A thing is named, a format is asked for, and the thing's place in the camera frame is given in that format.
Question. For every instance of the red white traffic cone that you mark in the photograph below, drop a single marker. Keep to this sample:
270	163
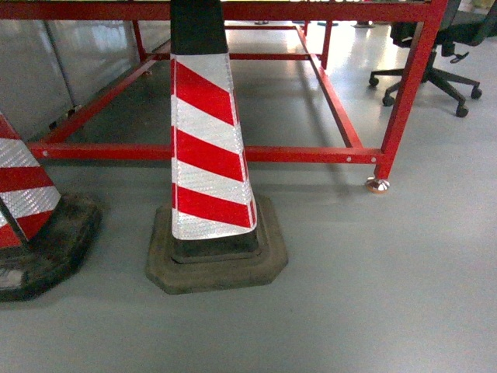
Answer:
215	234

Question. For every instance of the red metal table frame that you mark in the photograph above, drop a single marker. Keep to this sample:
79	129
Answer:
49	66

